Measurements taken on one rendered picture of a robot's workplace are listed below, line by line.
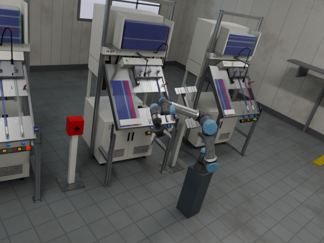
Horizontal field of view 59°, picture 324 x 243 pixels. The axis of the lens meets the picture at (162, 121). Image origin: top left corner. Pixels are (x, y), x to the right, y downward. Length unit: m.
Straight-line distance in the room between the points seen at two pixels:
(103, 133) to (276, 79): 4.18
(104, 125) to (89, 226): 1.04
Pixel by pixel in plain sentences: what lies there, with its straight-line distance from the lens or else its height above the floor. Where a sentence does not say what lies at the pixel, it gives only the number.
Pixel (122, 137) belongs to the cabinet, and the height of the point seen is 0.40.
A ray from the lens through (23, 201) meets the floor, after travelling 3.11.
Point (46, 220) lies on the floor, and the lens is 2.92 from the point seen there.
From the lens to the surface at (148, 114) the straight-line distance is 3.07.
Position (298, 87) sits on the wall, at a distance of 6.24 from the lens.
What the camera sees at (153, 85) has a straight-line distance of 3.24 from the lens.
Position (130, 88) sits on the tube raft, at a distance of 3.08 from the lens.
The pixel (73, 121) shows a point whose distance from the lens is 2.79.
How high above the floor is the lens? 2.13
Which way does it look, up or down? 27 degrees down
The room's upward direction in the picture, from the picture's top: 13 degrees clockwise
